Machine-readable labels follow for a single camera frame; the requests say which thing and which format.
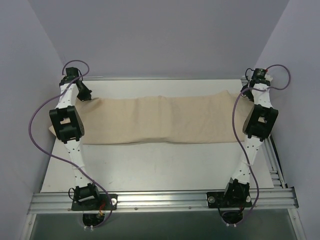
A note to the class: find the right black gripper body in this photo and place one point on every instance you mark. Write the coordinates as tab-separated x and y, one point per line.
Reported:
245	91

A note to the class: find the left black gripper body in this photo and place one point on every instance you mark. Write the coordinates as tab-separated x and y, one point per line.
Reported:
83	92

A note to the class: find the beige cloth wrap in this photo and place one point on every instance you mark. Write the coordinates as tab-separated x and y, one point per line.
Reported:
217	118

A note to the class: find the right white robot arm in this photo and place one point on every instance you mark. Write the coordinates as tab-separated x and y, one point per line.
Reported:
256	128

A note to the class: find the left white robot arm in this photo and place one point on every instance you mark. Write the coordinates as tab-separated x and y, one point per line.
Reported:
69	129

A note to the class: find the back aluminium rail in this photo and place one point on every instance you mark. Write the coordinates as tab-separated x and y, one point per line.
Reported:
93	78

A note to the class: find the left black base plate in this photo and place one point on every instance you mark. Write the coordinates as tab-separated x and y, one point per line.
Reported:
95	205

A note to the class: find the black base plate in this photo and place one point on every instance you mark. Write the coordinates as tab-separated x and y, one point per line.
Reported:
95	205
218	199

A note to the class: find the front aluminium rail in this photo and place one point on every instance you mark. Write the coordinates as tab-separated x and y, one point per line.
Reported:
161	201

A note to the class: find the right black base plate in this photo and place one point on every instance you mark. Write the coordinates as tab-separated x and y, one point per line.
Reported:
218	199

